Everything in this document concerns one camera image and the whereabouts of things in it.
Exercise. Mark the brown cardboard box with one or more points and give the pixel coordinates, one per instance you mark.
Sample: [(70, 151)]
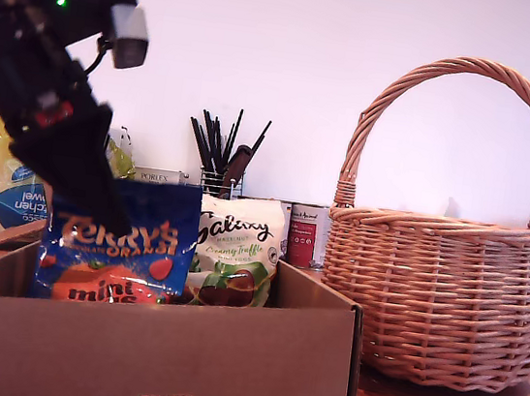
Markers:
[(127, 351)]

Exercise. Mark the tin can with red label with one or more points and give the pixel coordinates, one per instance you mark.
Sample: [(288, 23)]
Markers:
[(305, 242)]

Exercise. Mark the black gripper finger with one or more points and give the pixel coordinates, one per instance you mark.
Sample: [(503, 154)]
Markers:
[(79, 159)]

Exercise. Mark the white Galaxy truffle eggs bag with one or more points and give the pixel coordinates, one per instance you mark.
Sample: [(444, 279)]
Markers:
[(240, 234)]

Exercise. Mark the blue Terry's mini eggs bag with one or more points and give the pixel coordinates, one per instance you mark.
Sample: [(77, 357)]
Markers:
[(141, 250)]

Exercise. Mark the white Porlex box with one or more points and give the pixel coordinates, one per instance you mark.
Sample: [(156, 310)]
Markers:
[(155, 177)]

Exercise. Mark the flat brown cardboard piece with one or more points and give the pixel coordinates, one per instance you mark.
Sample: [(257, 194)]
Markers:
[(10, 239)]

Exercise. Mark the black chopstick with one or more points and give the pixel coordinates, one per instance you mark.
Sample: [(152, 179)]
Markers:
[(207, 132), (198, 143), (261, 136), (232, 140)]

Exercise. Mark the small white pointed object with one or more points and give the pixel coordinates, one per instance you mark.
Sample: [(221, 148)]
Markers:
[(449, 208)]

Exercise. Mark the grey camera box on bracket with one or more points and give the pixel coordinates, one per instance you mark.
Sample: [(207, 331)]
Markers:
[(129, 38)]

